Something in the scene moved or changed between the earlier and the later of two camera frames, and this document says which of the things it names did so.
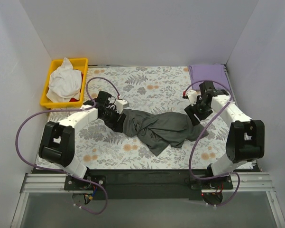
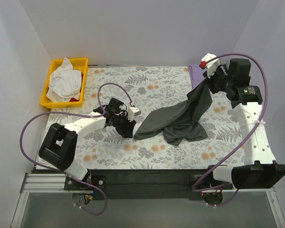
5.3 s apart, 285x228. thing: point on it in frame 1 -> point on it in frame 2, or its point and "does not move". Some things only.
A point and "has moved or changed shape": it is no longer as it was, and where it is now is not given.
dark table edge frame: x=162 y=184 does not move
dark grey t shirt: x=160 y=132 has moved or changed shape
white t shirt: x=65 y=83 does not move
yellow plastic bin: x=80 y=64 does not move
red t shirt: x=74 y=99 does not move
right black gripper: x=192 y=114 -> x=212 y=82
